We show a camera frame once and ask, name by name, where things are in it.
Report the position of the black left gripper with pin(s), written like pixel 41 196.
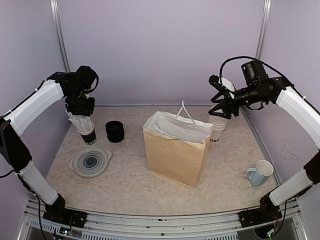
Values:
pixel 88 111

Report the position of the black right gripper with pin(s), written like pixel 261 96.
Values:
pixel 230 101

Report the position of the brown paper takeout bag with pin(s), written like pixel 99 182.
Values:
pixel 176 147

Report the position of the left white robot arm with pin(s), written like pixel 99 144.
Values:
pixel 16 121

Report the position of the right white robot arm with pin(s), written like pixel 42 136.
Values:
pixel 304 125

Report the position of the stack of white paper cups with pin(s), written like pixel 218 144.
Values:
pixel 219 125

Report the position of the black cup holding straws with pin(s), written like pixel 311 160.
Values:
pixel 89 137

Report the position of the stack of black cup lids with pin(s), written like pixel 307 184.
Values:
pixel 115 131

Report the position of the light blue mug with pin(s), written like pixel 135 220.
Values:
pixel 259 174

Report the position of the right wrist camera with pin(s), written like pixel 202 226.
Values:
pixel 221 84

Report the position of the left aluminium corner post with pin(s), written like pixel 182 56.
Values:
pixel 54 5

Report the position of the aluminium corner post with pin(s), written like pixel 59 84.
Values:
pixel 54 5
pixel 263 29

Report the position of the right aluminium corner post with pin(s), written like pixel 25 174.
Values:
pixel 263 29

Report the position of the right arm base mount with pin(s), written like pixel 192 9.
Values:
pixel 265 213

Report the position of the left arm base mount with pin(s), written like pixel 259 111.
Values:
pixel 59 214

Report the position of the aluminium front frame rail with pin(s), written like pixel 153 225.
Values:
pixel 223 225

